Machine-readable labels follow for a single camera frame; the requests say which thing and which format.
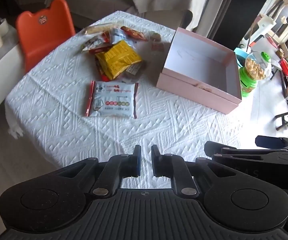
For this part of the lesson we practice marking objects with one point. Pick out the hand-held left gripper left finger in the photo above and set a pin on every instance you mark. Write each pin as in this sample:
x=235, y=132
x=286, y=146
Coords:
x=136, y=161

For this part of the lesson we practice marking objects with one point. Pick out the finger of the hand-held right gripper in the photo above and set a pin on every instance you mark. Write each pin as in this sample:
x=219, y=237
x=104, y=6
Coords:
x=212, y=147
x=266, y=141

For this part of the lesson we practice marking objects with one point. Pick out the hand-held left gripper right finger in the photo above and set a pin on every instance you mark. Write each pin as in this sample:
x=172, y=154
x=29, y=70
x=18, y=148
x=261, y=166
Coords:
x=155, y=161

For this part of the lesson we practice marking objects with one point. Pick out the pink cardboard box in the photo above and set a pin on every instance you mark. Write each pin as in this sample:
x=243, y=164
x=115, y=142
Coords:
x=191, y=90

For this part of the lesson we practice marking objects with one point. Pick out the white blue snack packet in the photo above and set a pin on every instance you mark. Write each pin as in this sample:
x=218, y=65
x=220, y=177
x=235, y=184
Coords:
x=111, y=100

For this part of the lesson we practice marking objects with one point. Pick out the candy dispenser with green lid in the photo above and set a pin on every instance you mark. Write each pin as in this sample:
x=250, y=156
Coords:
x=255, y=70

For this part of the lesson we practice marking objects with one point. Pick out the red plastic basin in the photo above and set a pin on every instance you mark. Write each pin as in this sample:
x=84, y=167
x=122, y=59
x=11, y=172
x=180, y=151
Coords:
x=286, y=67

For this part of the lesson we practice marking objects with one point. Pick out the teal plastic basin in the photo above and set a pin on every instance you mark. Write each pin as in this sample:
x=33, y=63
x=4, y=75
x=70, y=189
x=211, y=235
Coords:
x=241, y=55

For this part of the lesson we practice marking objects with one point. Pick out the brown snack packet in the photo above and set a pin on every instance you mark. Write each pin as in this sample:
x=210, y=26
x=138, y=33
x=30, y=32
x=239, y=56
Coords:
x=135, y=70

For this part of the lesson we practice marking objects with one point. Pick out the dark red snack packet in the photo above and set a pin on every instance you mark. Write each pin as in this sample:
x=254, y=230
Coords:
x=101, y=71

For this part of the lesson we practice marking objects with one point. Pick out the white textured tablecloth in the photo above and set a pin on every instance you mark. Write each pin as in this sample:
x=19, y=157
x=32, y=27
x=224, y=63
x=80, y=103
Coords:
x=59, y=92

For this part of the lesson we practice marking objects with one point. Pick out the yellow snack packet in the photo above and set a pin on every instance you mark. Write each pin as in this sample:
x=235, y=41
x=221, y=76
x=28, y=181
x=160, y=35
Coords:
x=119, y=57

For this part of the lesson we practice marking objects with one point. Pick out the clear red snack packet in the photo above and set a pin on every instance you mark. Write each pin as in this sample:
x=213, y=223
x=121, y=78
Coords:
x=157, y=47

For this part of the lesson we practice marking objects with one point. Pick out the small brown snack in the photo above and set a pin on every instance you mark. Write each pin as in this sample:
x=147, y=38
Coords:
x=155, y=36

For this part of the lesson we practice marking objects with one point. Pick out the red white snack packet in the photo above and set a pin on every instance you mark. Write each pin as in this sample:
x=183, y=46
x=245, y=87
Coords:
x=94, y=43

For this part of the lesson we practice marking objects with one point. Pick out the small blue white packet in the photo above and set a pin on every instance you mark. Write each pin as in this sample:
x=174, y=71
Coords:
x=116, y=36

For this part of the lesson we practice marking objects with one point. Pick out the orange red snack packet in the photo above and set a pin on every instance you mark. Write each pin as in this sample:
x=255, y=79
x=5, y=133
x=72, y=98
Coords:
x=134, y=33

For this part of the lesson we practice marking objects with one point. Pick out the clear cracker stick packet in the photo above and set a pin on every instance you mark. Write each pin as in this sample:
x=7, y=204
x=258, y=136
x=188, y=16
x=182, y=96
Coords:
x=99, y=28

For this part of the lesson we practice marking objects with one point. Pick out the grey curtain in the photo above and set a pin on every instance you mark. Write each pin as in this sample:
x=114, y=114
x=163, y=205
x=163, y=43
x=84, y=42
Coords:
x=221, y=7

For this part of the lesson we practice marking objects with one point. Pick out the orange plastic chair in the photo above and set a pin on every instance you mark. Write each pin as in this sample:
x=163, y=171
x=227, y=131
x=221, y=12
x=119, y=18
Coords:
x=43, y=42

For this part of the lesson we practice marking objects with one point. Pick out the grey sofa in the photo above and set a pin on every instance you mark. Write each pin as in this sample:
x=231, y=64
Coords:
x=84, y=0

